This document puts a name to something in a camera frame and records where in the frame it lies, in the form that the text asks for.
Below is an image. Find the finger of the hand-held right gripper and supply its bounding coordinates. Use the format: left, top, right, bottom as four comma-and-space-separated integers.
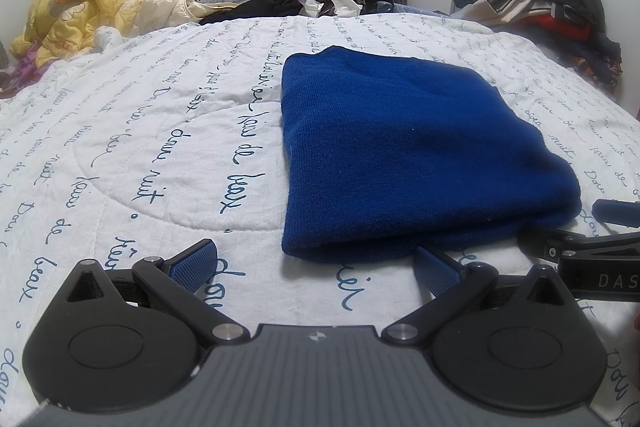
517, 227, 640, 264
591, 199, 640, 228

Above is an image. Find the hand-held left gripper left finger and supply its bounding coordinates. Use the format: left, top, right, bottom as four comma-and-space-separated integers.
50, 238, 248, 348

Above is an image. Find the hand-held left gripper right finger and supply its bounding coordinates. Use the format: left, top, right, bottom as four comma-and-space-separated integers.
381, 244, 576, 348

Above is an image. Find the blue knit sweater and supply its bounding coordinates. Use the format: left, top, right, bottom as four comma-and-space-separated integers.
280, 46, 583, 264

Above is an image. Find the white script-printed bedspread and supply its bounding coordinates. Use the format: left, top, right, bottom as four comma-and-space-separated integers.
0, 13, 640, 427

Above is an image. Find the dark patterned cloth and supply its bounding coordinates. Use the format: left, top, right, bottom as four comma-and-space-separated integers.
560, 32, 626, 96

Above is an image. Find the red garment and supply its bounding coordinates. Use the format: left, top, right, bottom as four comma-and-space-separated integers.
525, 12, 597, 42

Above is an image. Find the beige tote bag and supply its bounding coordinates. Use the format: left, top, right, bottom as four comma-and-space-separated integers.
452, 0, 562, 28

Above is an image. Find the purple floral cloth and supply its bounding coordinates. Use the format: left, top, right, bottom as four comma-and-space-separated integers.
0, 47, 44, 100

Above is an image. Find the black garment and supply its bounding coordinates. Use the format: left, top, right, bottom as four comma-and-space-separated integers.
200, 0, 304, 26

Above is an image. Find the yellow quilt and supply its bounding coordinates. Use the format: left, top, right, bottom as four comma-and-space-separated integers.
10, 0, 211, 68

